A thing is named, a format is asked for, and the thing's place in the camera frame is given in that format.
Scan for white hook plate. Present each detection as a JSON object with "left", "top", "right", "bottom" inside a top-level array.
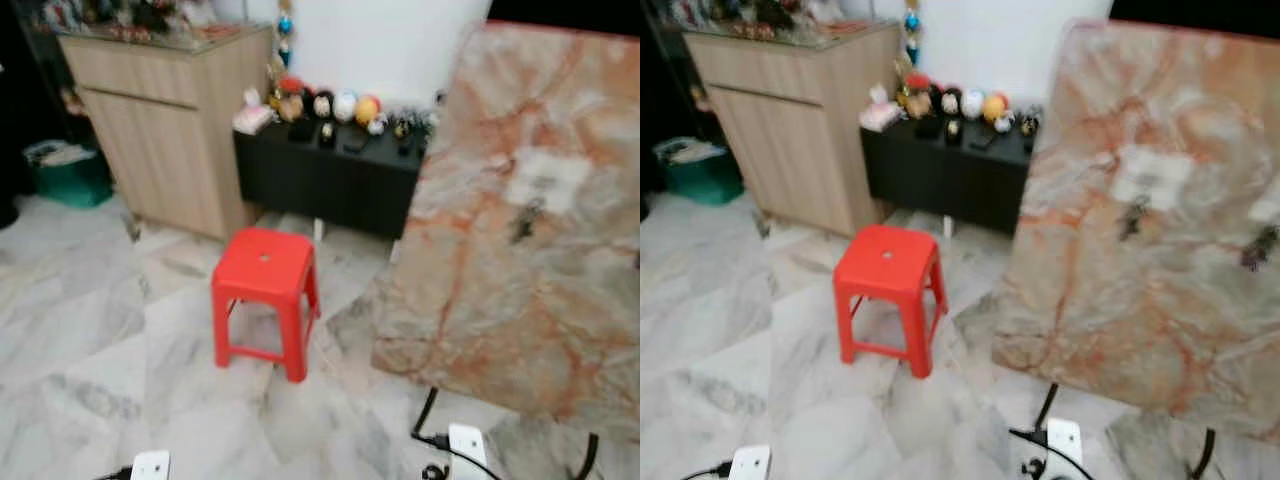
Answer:
[
  {"left": 1111, "top": 144, "right": 1197, "bottom": 212},
  {"left": 504, "top": 149, "right": 594, "bottom": 217}
]

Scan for black board leg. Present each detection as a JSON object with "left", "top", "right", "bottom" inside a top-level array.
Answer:
[
  {"left": 1189, "top": 427, "right": 1217, "bottom": 477},
  {"left": 574, "top": 431, "right": 602, "bottom": 480},
  {"left": 414, "top": 387, "right": 442, "bottom": 437},
  {"left": 1034, "top": 382, "right": 1060, "bottom": 432}
]

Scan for orange marbled board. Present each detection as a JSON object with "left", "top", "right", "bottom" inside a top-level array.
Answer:
[
  {"left": 369, "top": 21, "right": 641, "bottom": 443},
  {"left": 989, "top": 19, "right": 1280, "bottom": 447}
]

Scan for red plastic stool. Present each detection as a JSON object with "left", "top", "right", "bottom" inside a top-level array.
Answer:
[
  {"left": 209, "top": 226, "right": 322, "bottom": 385},
  {"left": 831, "top": 223, "right": 950, "bottom": 380}
]

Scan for dark key bunch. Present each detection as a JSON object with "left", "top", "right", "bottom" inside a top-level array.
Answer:
[
  {"left": 509, "top": 197, "right": 547, "bottom": 245},
  {"left": 1239, "top": 225, "right": 1280, "bottom": 274},
  {"left": 1117, "top": 194, "right": 1152, "bottom": 242}
]

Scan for black low console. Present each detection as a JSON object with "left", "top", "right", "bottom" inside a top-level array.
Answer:
[
  {"left": 232, "top": 118, "right": 432, "bottom": 242},
  {"left": 859, "top": 116, "right": 1037, "bottom": 237}
]

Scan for pink white tissue box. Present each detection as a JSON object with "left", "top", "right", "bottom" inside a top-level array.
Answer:
[
  {"left": 232, "top": 87, "right": 277, "bottom": 135},
  {"left": 859, "top": 84, "right": 902, "bottom": 132}
]

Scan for red lidded snack jar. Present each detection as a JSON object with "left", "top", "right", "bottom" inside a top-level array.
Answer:
[
  {"left": 902, "top": 71, "right": 934, "bottom": 120},
  {"left": 277, "top": 74, "right": 307, "bottom": 124}
]

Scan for green bin with papers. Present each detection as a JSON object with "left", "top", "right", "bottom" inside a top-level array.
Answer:
[
  {"left": 24, "top": 139, "right": 114, "bottom": 210},
  {"left": 654, "top": 136, "right": 744, "bottom": 207}
]

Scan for light wooden cabinet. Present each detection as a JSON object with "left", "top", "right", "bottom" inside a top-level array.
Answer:
[
  {"left": 57, "top": 24, "right": 274, "bottom": 242},
  {"left": 682, "top": 21, "right": 902, "bottom": 239}
]

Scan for dark glass display cabinet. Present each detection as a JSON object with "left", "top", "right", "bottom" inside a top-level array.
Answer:
[
  {"left": 640, "top": 0, "right": 716, "bottom": 196},
  {"left": 0, "top": 0, "right": 89, "bottom": 206}
]

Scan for tall blue gold trophy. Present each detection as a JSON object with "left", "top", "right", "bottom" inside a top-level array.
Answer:
[
  {"left": 275, "top": 0, "right": 297, "bottom": 70},
  {"left": 902, "top": 0, "right": 924, "bottom": 67}
]

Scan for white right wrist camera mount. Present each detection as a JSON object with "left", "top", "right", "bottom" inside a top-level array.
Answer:
[
  {"left": 1044, "top": 417, "right": 1085, "bottom": 480},
  {"left": 446, "top": 423, "right": 492, "bottom": 480}
]

